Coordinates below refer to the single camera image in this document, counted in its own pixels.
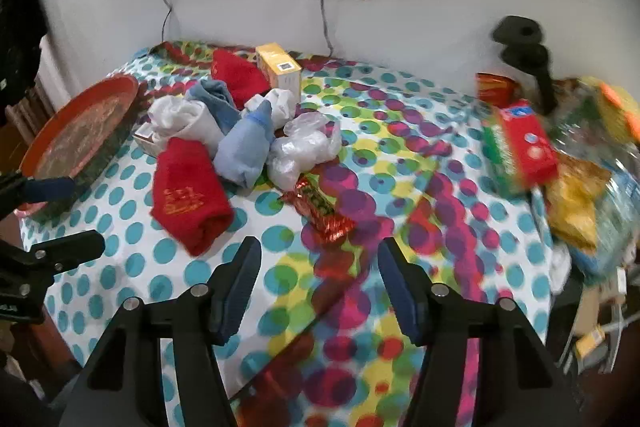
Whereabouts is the polka dot tablecloth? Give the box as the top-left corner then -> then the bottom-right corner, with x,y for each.
20,39 -> 571,427

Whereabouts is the yellow snack bag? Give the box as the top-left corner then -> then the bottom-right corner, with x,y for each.
547,157 -> 613,250

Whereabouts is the light blue sock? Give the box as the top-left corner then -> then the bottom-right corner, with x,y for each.
185,79 -> 243,132
214,99 -> 276,190

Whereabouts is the black adapter cable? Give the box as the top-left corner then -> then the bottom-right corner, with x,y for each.
318,0 -> 335,56

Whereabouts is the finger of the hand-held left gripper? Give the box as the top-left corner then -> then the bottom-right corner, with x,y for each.
0,229 -> 106,279
0,172 -> 77,208

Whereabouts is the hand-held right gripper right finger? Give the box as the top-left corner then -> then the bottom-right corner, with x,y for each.
377,237 -> 583,427

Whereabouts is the large clear plastic bag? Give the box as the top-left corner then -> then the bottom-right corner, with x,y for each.
550,77 -> 640,283

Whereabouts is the red sock with gold print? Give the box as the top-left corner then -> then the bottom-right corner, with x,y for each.
210,49 -> 271,110
151,137 -> 236,258

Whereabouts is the orange and yellow toy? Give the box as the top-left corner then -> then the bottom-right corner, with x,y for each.
600,82 -> 640,132

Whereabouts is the red and green box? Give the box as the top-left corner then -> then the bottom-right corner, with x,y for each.
482,99 -> 561,198

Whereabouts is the yellow box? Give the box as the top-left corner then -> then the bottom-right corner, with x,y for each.
255,43 -> 303,102

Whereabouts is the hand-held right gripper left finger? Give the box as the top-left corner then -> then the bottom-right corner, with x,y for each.
59,236 -> 263,427

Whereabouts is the red candy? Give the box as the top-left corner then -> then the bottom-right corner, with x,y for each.
280,174 -> 358,248

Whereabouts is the white sock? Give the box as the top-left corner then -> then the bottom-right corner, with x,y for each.
147,97 -> 226,155
243,88 -> 301,132

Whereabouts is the black hanging jacket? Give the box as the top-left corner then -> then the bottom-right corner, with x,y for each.
0,0 -> 48,108

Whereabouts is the red round tray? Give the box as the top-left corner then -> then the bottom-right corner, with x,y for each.
19,74 -> 143,220

